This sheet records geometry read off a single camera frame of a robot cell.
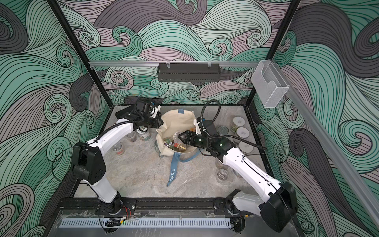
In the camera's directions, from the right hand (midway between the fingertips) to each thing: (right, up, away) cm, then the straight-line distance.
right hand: (182, 138), depth 74 cm
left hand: (-13, +9, +14) cm, 21 cm away
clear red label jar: (+22, -21, +4) cm, 31 cm away
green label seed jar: (+37, +8, +24) cm, 45 cm away
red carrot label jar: (-2, -7, +12) cm, 14 cm away
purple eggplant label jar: (-9, -5, +15) cm, 18 cm away
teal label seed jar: (-26, -1, +21) cm, 34 cm away
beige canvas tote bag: (-5, +9, +22) cm, 24 cm away
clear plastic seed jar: (-3, 0, +2) cm, 4 cm away
